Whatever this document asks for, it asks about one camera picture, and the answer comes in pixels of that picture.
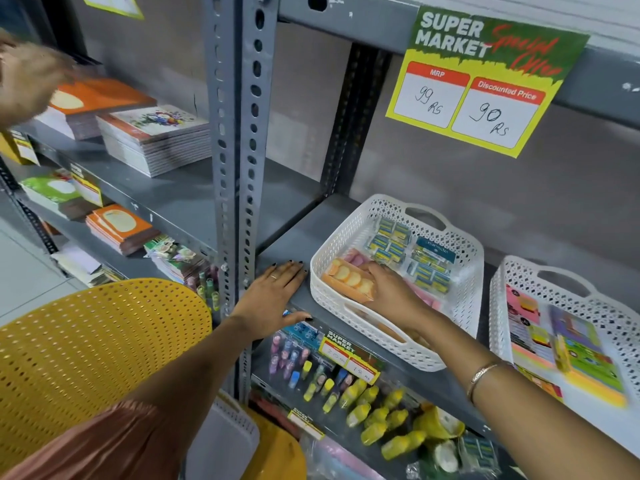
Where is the group of pastel correction pens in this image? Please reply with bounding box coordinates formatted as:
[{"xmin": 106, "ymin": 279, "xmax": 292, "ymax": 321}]
[{"xmin": 268, "ymin": 332, "xmax": 351, "ymax": 414}]

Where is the small yellow price tag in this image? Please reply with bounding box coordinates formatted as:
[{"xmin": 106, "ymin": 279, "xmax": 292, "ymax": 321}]
[
  {"xmin": 287, "ymin": 408, "xmax": 326, "ymax": 441},
  {"xmin": 318, "ymin": 331, "xmax": 384, "ymax": 386},
  {"xmin": 68, "ymin": 163, "xmax": 105, "ymax": 208},
  {"xmin": 9, "ymin": 129, "xmax": 41, "ymax": 167}
]

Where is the stack of green notebooks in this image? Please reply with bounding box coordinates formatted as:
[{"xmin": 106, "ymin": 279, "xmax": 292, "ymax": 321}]
[{"xmin": 19, "ymin": 170, "xmax": 98, "ymax": 221}]

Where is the person's right hand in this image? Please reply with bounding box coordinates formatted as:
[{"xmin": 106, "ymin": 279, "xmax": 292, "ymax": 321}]
[{"xmin": 366, "ymin": 262, "xmax": 436, "ymax": 341}]

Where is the group of yellow glue bottles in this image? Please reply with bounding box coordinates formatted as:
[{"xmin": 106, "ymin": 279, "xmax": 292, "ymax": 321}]
[{"xmin": 339, "ymin": 379, "xmax": 428, "ymax": 461}]

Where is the stack of floral notebooks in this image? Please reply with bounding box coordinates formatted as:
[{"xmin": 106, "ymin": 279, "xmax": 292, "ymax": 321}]
[{"xmin": 96, "ymin": 105, "xmax": 213, "ymax": 178}]

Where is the clear packet of erasers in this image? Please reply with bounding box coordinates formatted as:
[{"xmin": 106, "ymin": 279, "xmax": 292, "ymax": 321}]
[{"xmin": 457, "ymin": 431, "xmax": 502, "ymax": 478}]

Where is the white plastic bin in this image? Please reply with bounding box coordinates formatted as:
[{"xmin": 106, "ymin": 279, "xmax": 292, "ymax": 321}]
[{"xmin": 184, "ymin": 392, "xmax": 262, "ymax": 480}]

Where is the pile of white papers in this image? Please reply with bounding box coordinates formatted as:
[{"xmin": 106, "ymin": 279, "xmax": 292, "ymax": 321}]
[{"xmin": 50, "ymin": 244, "xmax": 118, "ymax": 288}]

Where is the pink sticky note pack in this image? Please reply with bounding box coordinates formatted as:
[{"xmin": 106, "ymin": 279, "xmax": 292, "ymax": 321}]
[{"xmin": 505, "ymin": 284, "xmax": 565, "ymax": 401}]

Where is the small stack of orange notebooks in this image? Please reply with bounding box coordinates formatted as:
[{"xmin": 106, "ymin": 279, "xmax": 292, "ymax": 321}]
[{"xmin": 85, "ymin": 204, "xmax": 161, "ymax": 257}]

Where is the person's left hand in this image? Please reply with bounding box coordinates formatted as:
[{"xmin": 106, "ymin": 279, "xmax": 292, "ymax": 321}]
[{"xmin": 231, "ymin": 262, "xmax": 314, "ymax": 341}]

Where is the person's right forearm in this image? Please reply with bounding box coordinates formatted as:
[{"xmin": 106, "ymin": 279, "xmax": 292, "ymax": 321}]
[{"xmin": 417, "ymin": 317, "xmax": 640, "ymax": 480}]

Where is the yellow perforated plastic basket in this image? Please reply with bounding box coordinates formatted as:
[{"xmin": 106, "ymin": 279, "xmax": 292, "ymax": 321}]
[{"xmin": 0, "ymin": 278, "xmax": 214, "ymax": 473}]

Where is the gold bangle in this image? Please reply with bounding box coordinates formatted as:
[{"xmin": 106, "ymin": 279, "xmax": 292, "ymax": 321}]
[{"xmin": 466, "ymin": 361, "xmax": 504, "ymax": 403}]

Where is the orange eraser packet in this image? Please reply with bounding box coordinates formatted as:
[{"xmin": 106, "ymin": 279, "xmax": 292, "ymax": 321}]
[{"xmin": 321, "ymin": 258, "xmax": 378, "ymax": 304}]

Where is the green and yellow price sign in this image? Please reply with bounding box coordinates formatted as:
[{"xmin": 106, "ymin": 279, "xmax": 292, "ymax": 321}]
[{"xmin": 385, "ymin": 6, "xmax": 591, "ymax": 159}]

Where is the group of blue-green eraser packets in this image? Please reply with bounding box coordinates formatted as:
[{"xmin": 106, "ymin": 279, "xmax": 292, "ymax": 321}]
[{"xmin": 366, "ymin": 217, "xmax": 454, "ymax": 295}]

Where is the dark blue card packet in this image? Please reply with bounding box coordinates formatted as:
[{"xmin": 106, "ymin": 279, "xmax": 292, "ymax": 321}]
[{"xmin": 416, "ymin": 237, "xmax": 457, "ymax": 264}]

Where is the person's left forearm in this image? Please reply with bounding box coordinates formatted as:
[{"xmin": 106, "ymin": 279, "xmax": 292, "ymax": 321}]
[{"xmin": 122, "ymin": 315, "xmax": 253, "ymax": 425}]

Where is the white perforated plastic basket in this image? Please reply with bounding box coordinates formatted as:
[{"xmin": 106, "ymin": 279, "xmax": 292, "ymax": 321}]
[
  {"xmin": 489, "ymin": 255, "xmax": 640, "ymax": 458},
  {"xmin": 309, "ymin": 194, "xmax": 485, "ymax": 373}
]

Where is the green and purple sticky pack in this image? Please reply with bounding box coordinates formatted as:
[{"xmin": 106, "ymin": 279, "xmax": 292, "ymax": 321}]
[{"xmin": 549, "ymin": 305, "xmax": 629, "ymax": 409}]

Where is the yellow paper sign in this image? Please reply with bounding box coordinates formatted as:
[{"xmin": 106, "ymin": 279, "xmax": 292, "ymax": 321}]
[{"xmin": 80, "ymin": 0, "xmax": 145, "ymax": 20}]

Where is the grey metal shelf rack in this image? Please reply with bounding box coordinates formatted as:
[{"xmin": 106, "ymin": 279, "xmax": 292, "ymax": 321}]
[{"xmin": 0, "ymin": 0, "xmax": 640, "ymax": 480}]

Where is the peach sleeve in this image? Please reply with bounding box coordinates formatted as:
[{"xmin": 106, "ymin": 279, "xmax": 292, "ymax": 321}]
[{"xmin": 0, "ymin": 399, "xmax": 187, "ymax": 480}]

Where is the group of green pink pens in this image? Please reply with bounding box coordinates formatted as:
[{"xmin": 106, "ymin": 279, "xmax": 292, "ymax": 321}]
[{"xmin": 186, "ymin": 266, "xmax": 221, "ymax": 313}]

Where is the stack of colourful picture notebooks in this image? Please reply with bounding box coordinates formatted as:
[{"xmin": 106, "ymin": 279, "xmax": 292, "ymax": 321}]
[{"xmin": 144, "ymin": 235, "xmax": 213, "ymax": 286}]

